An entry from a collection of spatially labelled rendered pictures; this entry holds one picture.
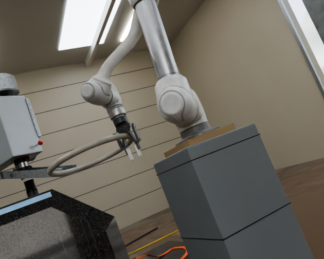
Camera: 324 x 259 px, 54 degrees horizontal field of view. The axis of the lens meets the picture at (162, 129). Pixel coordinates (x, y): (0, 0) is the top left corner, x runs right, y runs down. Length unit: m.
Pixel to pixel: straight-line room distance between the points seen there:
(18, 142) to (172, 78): 1.21
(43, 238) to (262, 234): 0.99
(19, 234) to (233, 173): 1.01
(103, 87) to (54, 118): 5.98
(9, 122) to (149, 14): 1.20
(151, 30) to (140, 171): 6.27
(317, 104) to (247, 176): 4.61
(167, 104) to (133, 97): 6.75
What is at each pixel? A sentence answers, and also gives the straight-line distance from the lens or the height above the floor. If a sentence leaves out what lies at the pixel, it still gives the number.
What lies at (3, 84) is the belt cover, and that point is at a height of 1.66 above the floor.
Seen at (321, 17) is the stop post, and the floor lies 0.90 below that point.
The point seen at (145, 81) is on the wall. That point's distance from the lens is 8.35.
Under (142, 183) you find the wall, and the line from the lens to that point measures 7.57.
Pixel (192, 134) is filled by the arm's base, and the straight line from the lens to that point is 1.54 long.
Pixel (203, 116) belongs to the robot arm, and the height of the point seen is 0.92.
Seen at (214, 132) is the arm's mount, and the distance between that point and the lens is 1.51.
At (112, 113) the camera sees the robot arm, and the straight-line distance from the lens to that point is 1.67.
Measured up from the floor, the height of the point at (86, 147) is 0.98.
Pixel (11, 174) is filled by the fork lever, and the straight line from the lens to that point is 2.31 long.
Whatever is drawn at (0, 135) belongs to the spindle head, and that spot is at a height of 1.34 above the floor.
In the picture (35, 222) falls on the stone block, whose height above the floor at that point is 0.74.
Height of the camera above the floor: 0.72
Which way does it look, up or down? 8 degrees up
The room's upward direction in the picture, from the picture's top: 22 degrees counter-clockwise
